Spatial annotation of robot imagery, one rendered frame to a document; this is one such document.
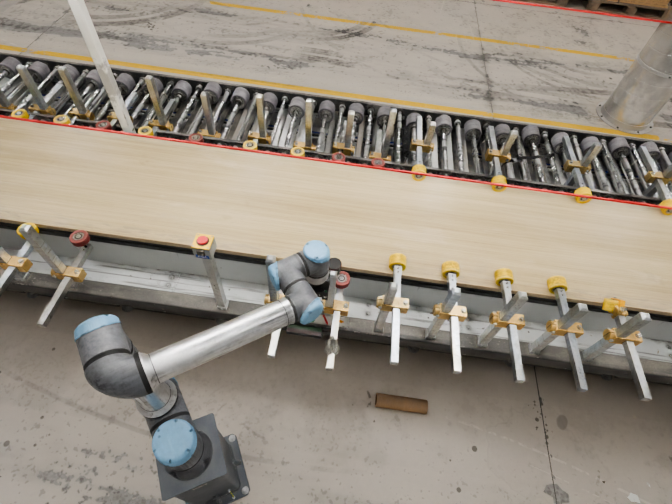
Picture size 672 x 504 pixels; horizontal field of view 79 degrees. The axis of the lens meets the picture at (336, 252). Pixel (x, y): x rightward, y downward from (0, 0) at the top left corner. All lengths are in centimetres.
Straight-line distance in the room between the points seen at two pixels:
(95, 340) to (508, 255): 179
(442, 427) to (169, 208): 196
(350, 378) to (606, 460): 154
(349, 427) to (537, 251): 142
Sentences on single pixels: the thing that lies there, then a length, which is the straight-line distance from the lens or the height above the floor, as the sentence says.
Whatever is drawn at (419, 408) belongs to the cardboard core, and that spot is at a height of 7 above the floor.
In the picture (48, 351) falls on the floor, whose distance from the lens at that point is 311.
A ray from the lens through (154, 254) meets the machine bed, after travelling 226.
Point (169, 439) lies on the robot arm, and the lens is 173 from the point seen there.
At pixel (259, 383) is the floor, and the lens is 264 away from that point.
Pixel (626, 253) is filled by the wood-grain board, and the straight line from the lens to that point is 258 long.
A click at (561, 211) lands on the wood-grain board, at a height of 90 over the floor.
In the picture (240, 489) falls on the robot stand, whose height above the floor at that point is 2.
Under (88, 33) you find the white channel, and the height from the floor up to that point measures 145.
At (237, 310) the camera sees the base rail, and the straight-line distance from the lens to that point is 206.
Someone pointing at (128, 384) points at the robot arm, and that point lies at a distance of 121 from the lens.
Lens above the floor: 250
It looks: 54 degrees down
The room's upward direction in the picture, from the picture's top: 7 degrees clockwise
